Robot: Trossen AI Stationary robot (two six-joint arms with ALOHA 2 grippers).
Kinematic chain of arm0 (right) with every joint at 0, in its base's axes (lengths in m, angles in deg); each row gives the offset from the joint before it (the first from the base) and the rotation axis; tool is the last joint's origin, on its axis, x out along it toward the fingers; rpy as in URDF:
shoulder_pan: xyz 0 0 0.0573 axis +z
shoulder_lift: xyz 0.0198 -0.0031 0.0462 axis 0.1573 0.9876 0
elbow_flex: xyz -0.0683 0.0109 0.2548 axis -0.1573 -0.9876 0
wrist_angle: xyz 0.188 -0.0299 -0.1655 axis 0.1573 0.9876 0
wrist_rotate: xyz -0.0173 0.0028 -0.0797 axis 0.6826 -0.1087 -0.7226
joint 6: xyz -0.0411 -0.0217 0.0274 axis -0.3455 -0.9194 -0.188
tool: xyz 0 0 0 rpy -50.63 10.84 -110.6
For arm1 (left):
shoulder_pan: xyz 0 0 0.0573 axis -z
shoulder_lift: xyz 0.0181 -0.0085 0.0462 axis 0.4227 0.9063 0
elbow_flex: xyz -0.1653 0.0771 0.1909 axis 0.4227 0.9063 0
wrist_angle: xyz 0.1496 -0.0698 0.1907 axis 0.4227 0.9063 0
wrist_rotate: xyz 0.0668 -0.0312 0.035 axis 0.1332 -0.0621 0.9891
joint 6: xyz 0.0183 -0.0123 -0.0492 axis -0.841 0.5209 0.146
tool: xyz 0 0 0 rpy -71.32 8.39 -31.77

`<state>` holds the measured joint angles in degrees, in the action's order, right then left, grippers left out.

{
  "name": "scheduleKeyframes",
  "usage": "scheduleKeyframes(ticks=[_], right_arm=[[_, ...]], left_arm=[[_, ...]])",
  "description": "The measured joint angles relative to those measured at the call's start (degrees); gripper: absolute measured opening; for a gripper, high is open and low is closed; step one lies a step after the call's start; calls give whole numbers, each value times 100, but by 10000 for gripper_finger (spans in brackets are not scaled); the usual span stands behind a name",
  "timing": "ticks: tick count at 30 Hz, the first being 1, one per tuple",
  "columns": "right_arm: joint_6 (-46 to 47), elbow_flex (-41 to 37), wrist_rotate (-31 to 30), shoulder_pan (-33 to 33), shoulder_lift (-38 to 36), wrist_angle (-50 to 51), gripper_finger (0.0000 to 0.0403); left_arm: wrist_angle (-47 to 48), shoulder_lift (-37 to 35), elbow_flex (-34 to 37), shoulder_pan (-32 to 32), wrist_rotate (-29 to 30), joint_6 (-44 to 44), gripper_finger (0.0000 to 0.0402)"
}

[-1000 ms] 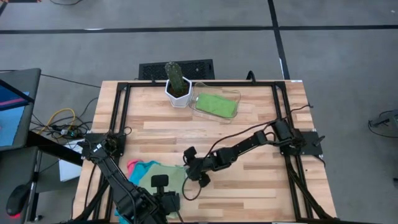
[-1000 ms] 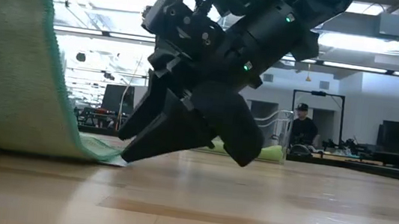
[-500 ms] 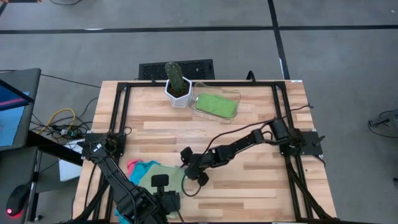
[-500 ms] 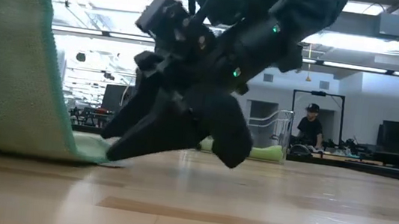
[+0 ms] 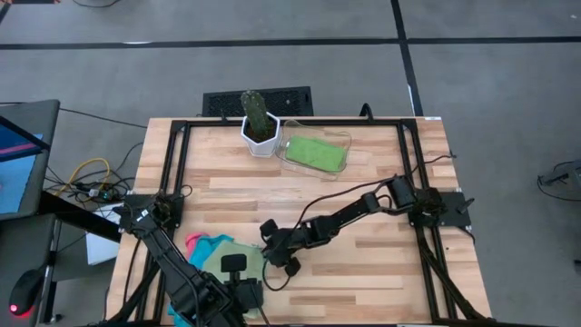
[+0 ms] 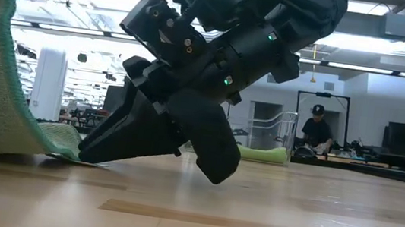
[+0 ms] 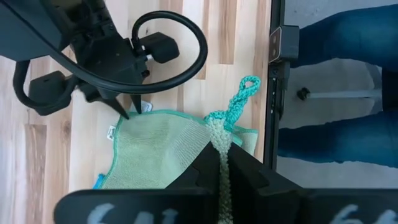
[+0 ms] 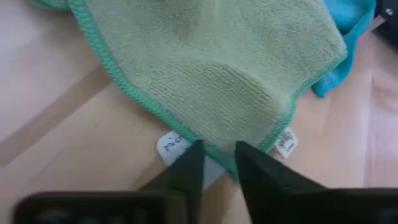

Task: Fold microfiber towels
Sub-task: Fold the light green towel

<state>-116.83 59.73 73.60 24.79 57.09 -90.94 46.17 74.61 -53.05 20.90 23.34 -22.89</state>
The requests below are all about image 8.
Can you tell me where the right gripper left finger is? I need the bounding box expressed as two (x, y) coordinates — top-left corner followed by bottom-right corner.
(139, 139), (206, 224)

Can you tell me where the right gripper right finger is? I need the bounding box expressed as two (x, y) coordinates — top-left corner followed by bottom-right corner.
(234, 140), (398, 224)

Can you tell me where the pale green microfiber towel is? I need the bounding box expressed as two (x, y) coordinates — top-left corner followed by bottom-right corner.
(29, 0), (349, 191)

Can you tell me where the teal blue microfiber towel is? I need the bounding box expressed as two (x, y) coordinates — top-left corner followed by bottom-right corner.
(312, 0), (377, 99)

